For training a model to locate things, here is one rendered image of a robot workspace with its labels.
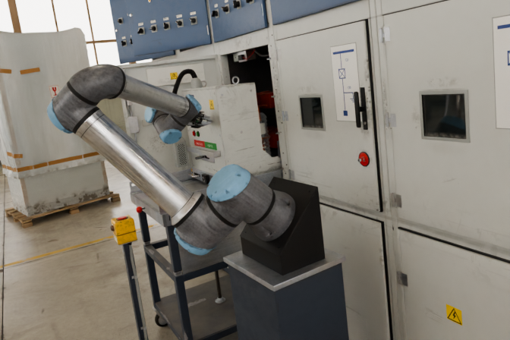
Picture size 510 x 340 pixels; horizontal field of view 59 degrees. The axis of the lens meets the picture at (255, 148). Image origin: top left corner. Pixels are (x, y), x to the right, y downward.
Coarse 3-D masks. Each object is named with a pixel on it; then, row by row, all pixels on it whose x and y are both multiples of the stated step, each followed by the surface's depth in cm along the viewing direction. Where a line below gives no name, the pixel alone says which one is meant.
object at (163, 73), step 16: (128, 64) 267; (144, 64) 269; (160, 64) 275; (176, 64) 277; (192, 64) 278; (208, 64) 283; (144, 80) 273; (160, 80) 273; (208, 80) 285; (128, 112) 273; (144, 112) 275; (128, 128) 271; (144, 128) 276; (144, 144) 278; (160, 144) 281; (160, 160) 282
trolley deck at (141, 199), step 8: (184, 184) 263; (192, 184) 261; (200, 184) 258; (208, 184) 256; (136, 200) 249; (144, 200) 238; (152, 200) 236; (152, 208) 221; (152, 216) 224; (160, 216) 209; (168, 216) 208; (160, 224) 212; (168, 224) 208
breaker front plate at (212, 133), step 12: (204, 96) 235; (204, 108) 238; (216, 108) 224; (204, 120) 241; (216, 120) 227; (192, 132) 261; (204, 132) 244; (216, 132) 230; (192, 144) 265; (216, 144) 233; (192, 156) 268; (204, 168) 254; (216, 168) 239
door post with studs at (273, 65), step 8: (272, 32) 222; (272, 40) 223; (272, 48) 225; (272, 56) 226; (272, 64) 227; (272, 72) 229; (272, 80) 231; (272, 96) 231; (280, 104) 228; (280, 112) 230; (280, 120) 231; (280, 128) 232; (280, 136) 234; (280, 144) 236; (280, 152) 238; (280, 168) 237; (288, 176) 234
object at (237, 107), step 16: (224, 96) 223; (240, 96) 228; (256, 96) 232; (224, 112) 224; (240, 112) 228; (256, 112) 233; (224, 128) 225; (240, 128) 229; (256, 128) 234; (224, 144) 226; (240, 144) 230; (256, 144) 234; (240, 160) 231; (256, 160) 235; (272, 160) 240
